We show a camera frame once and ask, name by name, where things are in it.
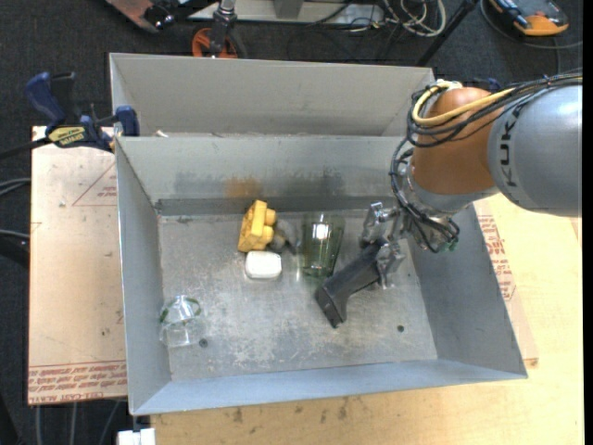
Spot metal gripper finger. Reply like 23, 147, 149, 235
359, 201, 400, 248
374, 241, 408, 291

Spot black wedge-shaped tool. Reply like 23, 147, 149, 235
314, 242, 391, 329

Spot clear green glass cup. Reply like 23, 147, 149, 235
297, 212, 347, 280

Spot dark grey lumpy object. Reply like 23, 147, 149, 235
269, 220, 301, 255

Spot yellow toy block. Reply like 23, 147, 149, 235
237, 199, 279, 253

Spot white rounded box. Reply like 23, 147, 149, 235
244, 249, 284, 281

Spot grey metal bin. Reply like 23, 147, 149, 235
108, 52, 529, 417

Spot clear glass with green rim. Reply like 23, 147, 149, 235
158, 295, 206, 349

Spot brown cardboard board red print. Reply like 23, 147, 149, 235
27, 125, 541, 407

